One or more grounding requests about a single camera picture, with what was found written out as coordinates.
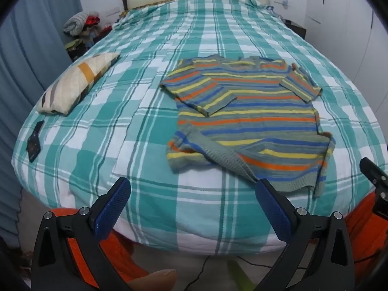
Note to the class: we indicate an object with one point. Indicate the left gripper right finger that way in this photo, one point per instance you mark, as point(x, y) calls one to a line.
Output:
point(331, 266)

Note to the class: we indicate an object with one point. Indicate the dark phone on bed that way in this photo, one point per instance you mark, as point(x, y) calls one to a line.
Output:
point(33, 144)

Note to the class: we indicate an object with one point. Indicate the dark nightstand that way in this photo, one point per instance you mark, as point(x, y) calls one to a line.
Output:
point(299, 30)

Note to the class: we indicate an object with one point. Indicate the person's hand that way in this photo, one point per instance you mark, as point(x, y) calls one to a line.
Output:
point(163, 280)

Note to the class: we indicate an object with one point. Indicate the striped knit sweater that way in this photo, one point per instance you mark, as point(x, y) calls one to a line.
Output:
point(253, 116)

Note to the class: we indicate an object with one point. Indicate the cream striped pillow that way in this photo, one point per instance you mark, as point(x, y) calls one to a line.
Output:
point(65, 93)

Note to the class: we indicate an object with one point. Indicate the wall socket with plug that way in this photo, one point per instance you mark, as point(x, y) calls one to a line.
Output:
point(283, 3)

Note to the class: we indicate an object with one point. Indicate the orange fuzzy cushion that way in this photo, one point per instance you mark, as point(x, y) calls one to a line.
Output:
point(367, 233)

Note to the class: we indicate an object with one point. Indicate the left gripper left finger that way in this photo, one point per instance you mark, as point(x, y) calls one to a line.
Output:
point(54, 265)

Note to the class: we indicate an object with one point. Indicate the pile of clothes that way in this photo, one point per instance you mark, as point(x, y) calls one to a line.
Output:
point(85, 30)

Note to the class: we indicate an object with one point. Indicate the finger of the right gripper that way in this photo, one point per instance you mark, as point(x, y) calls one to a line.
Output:
point(379, 179)

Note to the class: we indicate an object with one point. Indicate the blue curtain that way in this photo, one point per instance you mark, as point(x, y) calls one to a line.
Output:
point(33, 55)

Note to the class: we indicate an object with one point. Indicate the white wardrobe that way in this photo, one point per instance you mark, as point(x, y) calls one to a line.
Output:
point(351, 35)

